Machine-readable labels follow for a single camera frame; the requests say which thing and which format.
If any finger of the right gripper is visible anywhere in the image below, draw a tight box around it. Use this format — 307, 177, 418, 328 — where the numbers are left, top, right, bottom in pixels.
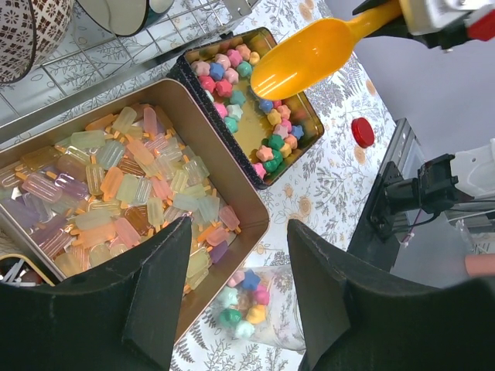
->
352, 0, 398, 15

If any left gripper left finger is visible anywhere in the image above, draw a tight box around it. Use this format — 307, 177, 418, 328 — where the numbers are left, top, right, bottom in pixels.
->
1, 217, 191, 370

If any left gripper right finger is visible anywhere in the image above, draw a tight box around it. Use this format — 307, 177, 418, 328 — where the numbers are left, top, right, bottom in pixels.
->
287, 220, 494, 370

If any yellow plastic scoop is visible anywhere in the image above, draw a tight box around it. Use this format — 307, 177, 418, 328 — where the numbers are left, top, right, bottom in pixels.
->
251, 1, 402, 100

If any clear glass jar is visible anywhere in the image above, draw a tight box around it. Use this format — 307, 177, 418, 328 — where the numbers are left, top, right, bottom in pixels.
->
212, 265, 306, 351

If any popsicle candy tin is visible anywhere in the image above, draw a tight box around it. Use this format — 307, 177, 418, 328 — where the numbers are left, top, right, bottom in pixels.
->
1, 79, 269, 337

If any star candy tin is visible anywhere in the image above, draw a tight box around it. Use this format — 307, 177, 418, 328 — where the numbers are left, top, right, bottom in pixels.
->
168, 27, 324, 189

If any steel dish rack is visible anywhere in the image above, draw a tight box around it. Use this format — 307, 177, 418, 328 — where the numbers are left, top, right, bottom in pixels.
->
1, 1, 258, 148

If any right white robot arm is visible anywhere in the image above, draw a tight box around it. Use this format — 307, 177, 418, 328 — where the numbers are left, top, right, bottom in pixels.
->
369, 1, 494, 222

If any red jar lid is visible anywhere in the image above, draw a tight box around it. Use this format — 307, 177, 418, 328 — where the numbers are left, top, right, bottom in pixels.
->
351, 117, 375, 148

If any pink cylinder container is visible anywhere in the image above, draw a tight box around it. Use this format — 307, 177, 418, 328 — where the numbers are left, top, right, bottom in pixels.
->
465, 254, 495, 277

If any teal white mug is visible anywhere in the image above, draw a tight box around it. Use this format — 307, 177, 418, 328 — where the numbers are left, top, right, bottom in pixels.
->
78, 0, 175, 37

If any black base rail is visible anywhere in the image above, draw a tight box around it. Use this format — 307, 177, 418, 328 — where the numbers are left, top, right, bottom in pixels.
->
347, 162, 419, 271

